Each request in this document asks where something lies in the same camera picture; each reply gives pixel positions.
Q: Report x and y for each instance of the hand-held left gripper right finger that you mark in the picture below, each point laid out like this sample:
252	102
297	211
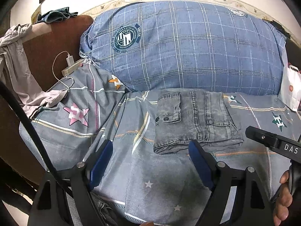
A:
199	164

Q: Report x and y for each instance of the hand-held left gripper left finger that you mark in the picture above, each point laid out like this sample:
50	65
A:
101	164

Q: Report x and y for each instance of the grey denim pants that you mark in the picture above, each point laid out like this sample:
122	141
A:
199	122

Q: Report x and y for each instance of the person's right hand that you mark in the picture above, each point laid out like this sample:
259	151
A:
283	204

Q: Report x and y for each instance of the grey printed bed sheet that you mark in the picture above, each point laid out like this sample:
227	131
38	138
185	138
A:
164	181

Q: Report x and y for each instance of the grey star print pillow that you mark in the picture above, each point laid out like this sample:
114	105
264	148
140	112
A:
70	131

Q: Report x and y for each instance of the blue denim jeans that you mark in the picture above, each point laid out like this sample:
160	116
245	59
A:
103	211

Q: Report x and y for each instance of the white paper bag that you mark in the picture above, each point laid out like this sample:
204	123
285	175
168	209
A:
290	89

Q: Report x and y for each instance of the beige power strip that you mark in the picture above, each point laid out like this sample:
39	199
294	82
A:
70	69

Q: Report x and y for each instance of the dark cloth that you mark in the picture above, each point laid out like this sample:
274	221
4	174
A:
291	44

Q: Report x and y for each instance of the white charger plug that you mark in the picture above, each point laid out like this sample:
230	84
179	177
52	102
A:
70	60

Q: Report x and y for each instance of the blue plaid pillow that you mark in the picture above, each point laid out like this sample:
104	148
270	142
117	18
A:
188	51

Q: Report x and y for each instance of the pinkish grey garment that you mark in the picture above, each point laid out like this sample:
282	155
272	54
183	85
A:
21	75

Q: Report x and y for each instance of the brown wooden headboard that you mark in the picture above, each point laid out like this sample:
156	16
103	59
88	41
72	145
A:
47	47

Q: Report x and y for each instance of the green crumpled cloth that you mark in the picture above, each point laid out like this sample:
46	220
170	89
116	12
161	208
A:
56	15

